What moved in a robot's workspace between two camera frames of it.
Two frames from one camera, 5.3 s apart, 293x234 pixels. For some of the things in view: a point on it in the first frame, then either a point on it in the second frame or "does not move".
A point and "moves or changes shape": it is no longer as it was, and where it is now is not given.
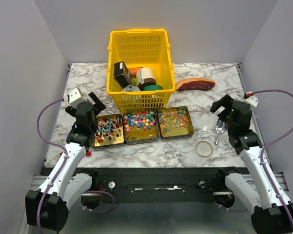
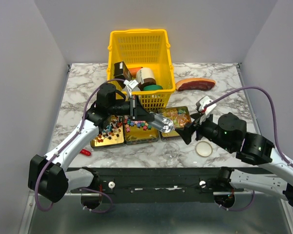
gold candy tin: (110, 130) does not move
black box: (122, 75) does not move
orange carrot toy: (134, 71) does not move
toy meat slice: (195, 84) does not move
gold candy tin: (175, 123) does not move
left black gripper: (98, 107) to (137, 111)
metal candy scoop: (219, 127) moves or changes shape
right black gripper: (226, 101) to (185, 133)
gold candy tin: (140, 127) does not move
